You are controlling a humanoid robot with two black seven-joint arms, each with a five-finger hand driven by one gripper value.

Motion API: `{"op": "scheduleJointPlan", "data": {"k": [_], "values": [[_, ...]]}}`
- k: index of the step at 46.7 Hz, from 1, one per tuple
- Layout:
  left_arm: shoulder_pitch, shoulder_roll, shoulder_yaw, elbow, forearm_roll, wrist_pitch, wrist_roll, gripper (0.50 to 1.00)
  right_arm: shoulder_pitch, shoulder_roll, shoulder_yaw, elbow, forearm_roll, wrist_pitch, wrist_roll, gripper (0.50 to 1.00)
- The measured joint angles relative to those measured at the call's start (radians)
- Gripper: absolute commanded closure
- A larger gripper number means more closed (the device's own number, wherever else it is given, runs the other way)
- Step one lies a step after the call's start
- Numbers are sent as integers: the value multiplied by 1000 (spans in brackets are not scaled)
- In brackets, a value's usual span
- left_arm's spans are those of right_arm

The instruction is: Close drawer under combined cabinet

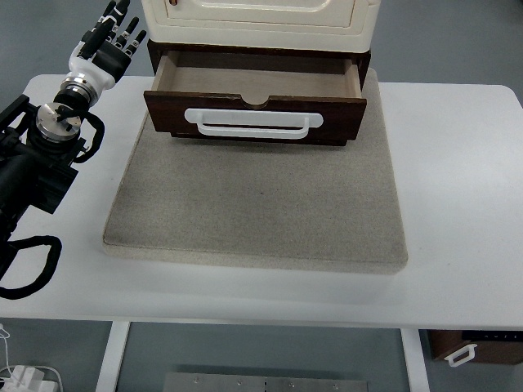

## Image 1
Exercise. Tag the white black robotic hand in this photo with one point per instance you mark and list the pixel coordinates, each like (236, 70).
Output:
(104, 71)

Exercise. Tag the dark wooden drawer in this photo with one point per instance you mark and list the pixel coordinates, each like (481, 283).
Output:
(313, 100)

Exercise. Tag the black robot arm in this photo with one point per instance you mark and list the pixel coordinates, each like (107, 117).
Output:
(40, 144)

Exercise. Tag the dark wooden cabinet base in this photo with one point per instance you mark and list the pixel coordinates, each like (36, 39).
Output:
(158, 49)

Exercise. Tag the cream upper cabinet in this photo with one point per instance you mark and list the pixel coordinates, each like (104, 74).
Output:
(337, 26)

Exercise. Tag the beige fabric pad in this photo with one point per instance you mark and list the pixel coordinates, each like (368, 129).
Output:
(262, 205)

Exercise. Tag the white table left leg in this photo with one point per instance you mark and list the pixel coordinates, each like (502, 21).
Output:
(113, 357)

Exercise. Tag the white table leg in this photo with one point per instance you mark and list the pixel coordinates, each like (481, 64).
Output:
(414, 360)
(113, 357)

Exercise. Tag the white power adapter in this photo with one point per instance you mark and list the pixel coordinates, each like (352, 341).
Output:
(27, 379)

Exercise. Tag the white table right leg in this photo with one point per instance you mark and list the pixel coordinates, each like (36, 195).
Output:
(414, 360)

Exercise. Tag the white drawer handle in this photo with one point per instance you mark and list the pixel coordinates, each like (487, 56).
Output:
(253, 123)

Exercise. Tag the brown box with white handle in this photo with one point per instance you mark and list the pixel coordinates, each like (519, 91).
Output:
(458, 347)

